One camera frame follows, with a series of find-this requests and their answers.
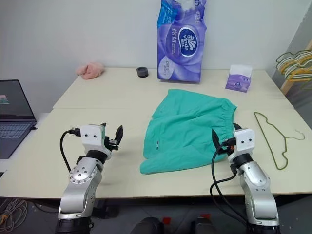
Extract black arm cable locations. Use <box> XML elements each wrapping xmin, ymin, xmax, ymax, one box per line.
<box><xmin>60</xmin><ymin>127</ymin><xmax>83</xmax><ymax>172</ymax></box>
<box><xmin>210</xmin><ymin>137</ymin><xmax>252</xmax><ymax>232</ymax></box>

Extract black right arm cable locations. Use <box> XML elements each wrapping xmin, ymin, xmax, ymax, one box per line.
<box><xmin>210</xmin><ymin>137</ymin><xmax>252</xmax><ymax>232</ymax></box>

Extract dark grey laptop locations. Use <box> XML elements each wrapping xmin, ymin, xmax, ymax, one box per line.
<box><xmin>0</xmin><ymin>79</ymin><xmax>38</xmax><ymax>160</ymax></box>

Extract pink fluffy cloth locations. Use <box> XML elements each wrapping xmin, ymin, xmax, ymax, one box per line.
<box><xmin>76</xmin><ymin>61</ymin><xmax>106</xmax><ymax>80</ymax></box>

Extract olive green wire hanger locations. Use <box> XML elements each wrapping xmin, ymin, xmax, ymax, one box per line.
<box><xmin>253</xmin><ymin>111</ymin><xmax>306</xmax><ymax>170</ymax></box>

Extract dark rounded shape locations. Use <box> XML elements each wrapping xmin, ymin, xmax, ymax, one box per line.
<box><xmin>194</xmin><ymin>215</ymin><xmax>218</xmax><ymax>234</ymax></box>
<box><xmin>138</xmin><ymin>216</ymin><xmax>164</xmax><ymax>234</ymax></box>

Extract black round holder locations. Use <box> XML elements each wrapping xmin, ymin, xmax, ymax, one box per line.
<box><xmin>136</xmin><ymin>66</ymin><xmax>150</xmax><ymax>78</ymax></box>

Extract green shorts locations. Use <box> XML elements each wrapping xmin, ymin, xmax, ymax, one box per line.
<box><xmin>139</xmin><ymin>88</ymin><xmax>238</xmax><ymax>175</ymax></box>

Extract purple tissue multipack bag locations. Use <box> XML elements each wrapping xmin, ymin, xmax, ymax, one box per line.
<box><xmin>154</xmin><ymin>0</ymin><xmax>209</xmax><ymax>85</ymax></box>

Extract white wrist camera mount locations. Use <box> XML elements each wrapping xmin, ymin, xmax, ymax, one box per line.
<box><xmin>79</xmin><ymin>123</ymin><xmax>107</xmax><ymax>154</ymax></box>
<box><xmin>232</xmin><ymin>127</ymin><xmax>254</xmax><ymax>157</ymax></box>

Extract hangers on rack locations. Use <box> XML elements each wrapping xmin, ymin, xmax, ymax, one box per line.
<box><xmin>275</xmin><ymin>49</ymin><xmax>312</xmax><ymax>72</ymax></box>

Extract small purple tissue pack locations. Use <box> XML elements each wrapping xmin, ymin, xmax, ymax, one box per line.
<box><xmin>224</xmin><ymin>64</ymin><xmax>254</xmax><ymax>93</ymax></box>

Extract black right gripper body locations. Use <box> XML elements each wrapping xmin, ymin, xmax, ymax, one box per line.
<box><xmin>216</xmin><ymin>139</ymin><xmax>236</xmax><ymax>157</ymax></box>

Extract white coiled floor cable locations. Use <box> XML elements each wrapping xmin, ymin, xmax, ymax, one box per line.
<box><xmin>0</xmin><ymin>197</ymin><xmax>29</xmax><ymax>231</ymax></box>

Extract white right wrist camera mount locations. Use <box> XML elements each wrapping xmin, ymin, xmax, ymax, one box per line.
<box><xmin>232</xmin><ymin>127</ymin><xmax>254</xmax><ymax>157</ymax></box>

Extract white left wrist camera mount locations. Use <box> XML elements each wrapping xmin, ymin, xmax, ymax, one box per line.
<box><xmin>79</xmin><ymin>123</ymin><xmax>107</xmax><ymax>154</ymax></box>

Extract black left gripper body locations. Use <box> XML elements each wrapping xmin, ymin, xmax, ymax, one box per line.
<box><xmin>104</xmin><ymin>136</ymin><xmax>120</xmax><ymax>154</ymax></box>

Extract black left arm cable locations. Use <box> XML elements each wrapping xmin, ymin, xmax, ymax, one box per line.
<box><xmin>60</xmin><ymin>127</ymin><xmax>83</xmax><ymax>172</ymax></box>

